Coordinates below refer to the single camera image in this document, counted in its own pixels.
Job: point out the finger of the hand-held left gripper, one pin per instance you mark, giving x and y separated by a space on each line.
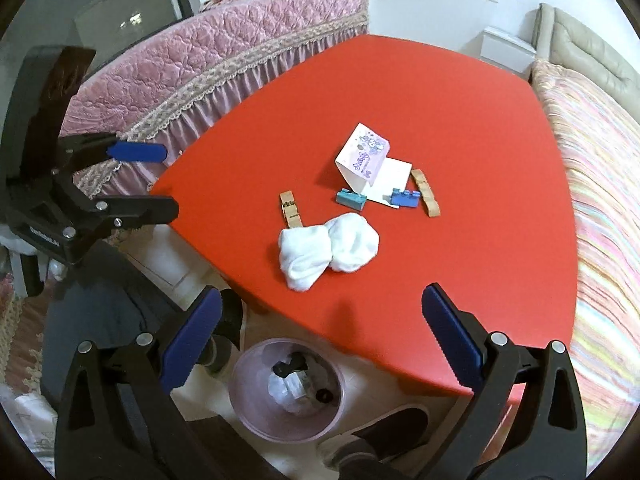
150 209
136 152

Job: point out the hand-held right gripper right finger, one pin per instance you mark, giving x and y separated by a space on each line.
450 335

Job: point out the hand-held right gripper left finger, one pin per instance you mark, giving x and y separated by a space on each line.
195 335

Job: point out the pink plastic waste bin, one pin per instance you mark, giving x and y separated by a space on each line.
247 405

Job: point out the crumpled clear plastic wrapper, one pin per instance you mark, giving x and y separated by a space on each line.
287 387

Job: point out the black slipper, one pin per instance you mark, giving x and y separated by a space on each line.
395 427

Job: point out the pink quilted sofa cover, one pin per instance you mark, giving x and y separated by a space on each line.
200 60

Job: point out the crumpled white tissue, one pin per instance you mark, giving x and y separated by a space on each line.
302 255
352 242

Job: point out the wooden clothespin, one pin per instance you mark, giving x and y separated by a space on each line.
426 192
290 210

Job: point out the blue toy block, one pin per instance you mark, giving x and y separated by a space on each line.
405 199

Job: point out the dark glass pane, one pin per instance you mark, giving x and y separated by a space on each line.
135 5

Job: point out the cream lace cloth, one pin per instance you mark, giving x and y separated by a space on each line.
15 330

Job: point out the teal toy block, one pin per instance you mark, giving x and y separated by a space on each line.
351 199

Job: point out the purple printed paper card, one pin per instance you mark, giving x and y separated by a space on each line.
362 160

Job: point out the striped pastel blanket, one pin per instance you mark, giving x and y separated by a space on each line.
600 185

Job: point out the white nightstand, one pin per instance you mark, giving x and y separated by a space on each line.
505 52

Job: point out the beige padded headboard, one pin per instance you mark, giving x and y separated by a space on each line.
585 40

